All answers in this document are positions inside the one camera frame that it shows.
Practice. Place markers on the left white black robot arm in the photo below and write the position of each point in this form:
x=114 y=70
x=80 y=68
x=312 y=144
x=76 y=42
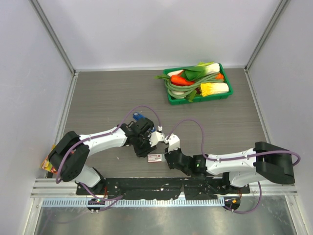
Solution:
x=70 y=154

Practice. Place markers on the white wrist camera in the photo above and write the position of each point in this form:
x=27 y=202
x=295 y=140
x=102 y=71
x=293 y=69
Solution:
x=156 y=136
x=173 y=143

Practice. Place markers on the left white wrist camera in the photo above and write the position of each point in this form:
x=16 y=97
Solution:
x=156 y=136

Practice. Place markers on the colourful snack packet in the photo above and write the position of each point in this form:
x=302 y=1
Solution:
x=47 y=166

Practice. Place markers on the orange toy carrot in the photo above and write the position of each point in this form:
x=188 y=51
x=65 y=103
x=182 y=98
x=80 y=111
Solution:
x=180 y=81

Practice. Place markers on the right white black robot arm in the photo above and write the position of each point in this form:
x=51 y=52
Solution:
x=263 y=162

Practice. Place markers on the yellow white toy cabbage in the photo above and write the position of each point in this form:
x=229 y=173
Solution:
x=213 y=88

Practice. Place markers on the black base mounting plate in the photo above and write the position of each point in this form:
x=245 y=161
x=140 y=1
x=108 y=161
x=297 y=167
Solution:
x=194 y=188

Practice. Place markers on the white green toy bok choy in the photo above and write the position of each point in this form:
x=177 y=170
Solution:
x=192 y=73

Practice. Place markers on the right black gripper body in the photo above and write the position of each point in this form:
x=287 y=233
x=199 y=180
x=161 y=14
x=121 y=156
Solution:
x=187 y=172

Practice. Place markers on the blue stapler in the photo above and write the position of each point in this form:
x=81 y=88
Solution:
x=137 y=116

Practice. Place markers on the green toy long beans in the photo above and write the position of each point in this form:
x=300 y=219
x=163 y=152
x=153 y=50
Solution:
x=180 y=92

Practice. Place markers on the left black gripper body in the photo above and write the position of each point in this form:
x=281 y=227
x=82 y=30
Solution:
x=142 y=146

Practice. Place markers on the white toy radish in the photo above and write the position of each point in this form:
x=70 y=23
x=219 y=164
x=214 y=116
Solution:
x=177 y=72

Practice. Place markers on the green plastic tray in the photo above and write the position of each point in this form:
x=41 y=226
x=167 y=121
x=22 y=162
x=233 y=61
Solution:
x=196 y=96

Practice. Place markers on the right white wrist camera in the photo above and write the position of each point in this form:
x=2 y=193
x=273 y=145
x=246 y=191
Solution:
x=173 y=143

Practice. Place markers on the red white staple box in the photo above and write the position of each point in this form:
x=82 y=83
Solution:
x=155 y=158

